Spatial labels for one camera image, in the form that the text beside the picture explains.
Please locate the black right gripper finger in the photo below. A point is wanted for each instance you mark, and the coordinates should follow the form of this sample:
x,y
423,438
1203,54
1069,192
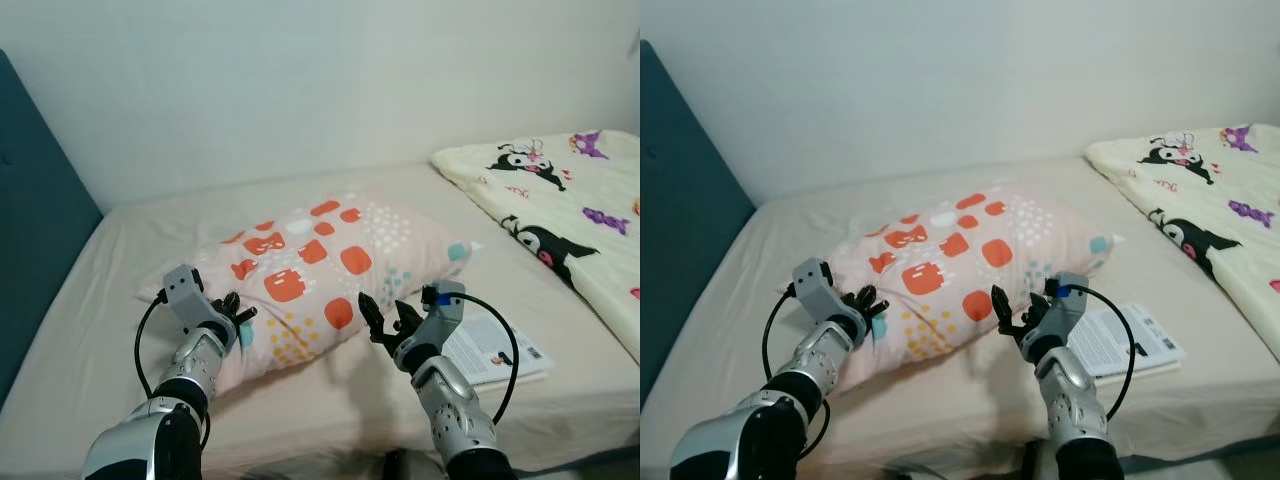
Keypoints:
x,y
1036,310
1003,312
373,320
407,320

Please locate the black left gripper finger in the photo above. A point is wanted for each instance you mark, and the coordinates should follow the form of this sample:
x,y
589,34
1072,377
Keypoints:
x,y
226,302
244,316
860,295
878,308

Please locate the pink pillow with orange patches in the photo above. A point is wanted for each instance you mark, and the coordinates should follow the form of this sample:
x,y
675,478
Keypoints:
x,y
400,240
1040,230

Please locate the white book blue letters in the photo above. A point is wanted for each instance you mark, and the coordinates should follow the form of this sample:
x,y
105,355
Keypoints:
x,y
1130,340
490,345

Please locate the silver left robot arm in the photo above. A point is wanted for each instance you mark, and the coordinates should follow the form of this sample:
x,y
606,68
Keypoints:
x,y
190,370
815,365

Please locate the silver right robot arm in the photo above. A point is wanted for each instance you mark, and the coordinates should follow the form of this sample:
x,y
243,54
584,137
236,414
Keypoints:
x,y
1075,395
450,400

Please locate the mattress with cream sheet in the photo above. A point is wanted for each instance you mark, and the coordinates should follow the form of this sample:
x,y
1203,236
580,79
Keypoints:
x,y
150,235
800,225

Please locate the blue upholstered headboard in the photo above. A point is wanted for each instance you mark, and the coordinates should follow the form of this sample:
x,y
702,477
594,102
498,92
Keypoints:
x,y
690,220
40,230

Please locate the dark blue bed base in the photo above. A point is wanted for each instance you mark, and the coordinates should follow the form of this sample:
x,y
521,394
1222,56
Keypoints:
x,y
1210,462
590,468

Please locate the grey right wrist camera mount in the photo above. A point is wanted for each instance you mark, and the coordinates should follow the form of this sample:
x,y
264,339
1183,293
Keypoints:
x,y
445,310
1070,300

